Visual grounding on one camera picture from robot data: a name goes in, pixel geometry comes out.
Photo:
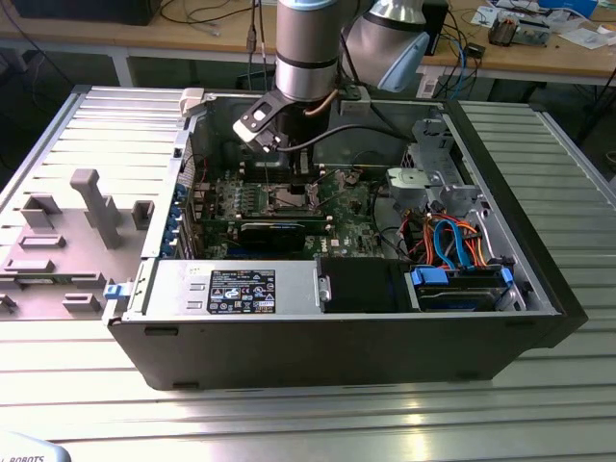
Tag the metal locking lever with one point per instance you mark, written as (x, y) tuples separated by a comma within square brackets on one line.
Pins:
[(266, 174)]

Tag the silver CPU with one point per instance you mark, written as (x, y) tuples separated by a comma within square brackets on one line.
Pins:
[(288, 200)]

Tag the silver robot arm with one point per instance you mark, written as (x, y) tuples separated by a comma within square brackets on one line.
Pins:
[(303, 48)]

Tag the black RAM slot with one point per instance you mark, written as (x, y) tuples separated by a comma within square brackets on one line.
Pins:
[(250, 175), (250, 166), (250, 171), (250, 179)]

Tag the CPU socket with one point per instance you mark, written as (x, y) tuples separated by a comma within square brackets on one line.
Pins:
[(276, 204)]

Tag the blue expansion slot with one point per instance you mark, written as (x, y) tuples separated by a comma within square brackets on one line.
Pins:
[(233, 251)]

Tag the copper CPU cooler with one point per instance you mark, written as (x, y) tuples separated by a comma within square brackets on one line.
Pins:
[(503, 31)]

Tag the silver coin battery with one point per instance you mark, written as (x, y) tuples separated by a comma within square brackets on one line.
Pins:
[(352, 178)]

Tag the grey case latch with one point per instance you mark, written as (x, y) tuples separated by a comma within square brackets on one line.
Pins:
[(191, 98)]

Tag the black graphics card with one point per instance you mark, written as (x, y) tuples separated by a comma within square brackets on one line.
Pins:
[(272, 238)]

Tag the green motherboard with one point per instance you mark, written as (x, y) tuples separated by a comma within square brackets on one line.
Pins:
[(356, 236)]

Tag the white tag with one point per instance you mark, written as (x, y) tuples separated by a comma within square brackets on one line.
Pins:
[(427, 86)]

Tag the wooden workbench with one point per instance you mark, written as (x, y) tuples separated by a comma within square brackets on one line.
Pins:
[(192, 41)]

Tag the blue card retainer clip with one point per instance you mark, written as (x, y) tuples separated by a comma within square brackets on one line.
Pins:
[(169, 234), (166, 250), (181, 191), (176, 212)]

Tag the silver metal drive cage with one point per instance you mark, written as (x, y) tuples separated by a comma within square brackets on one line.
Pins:
[(447, 192)]

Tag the tall black box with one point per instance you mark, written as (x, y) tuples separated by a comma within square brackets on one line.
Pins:
[(439, 29)]

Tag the black plastic shroud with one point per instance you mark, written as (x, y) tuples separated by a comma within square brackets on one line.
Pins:
[(361, 284)]

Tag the black power supply label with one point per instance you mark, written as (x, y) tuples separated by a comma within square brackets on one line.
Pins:
[(240, 291)]

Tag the blue disk carrier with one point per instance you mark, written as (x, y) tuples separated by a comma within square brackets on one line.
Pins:
[(424, 277)]

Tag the silver power supply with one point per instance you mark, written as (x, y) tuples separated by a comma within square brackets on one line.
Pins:
[(173, 289)]

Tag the white card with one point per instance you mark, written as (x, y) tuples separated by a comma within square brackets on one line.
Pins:
[(487, 14)]

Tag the black PC case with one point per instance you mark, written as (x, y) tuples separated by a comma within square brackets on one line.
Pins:
[(289, 351)]

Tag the hard disk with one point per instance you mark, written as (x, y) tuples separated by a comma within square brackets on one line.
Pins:
[(457, 296)]

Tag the grey device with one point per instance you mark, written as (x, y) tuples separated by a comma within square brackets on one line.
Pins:
[(534, 33)]

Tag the blue case latch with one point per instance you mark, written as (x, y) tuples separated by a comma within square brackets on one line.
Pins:
[(113, 292)]

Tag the grey parts rack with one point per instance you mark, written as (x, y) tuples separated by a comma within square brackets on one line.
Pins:
[(67, 226)]

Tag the blue box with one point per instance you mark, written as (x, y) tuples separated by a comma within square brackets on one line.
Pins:
[(570, 6)]

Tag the white papers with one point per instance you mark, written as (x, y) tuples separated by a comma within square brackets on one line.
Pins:
[(584, 37)]

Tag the green RAM stick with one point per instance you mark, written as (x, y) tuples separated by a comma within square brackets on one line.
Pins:
[(43, 278)]

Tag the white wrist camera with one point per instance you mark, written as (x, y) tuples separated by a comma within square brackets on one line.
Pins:
[(260, 120)]

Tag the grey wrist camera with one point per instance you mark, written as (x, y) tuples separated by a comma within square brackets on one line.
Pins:
[(355, 103)]

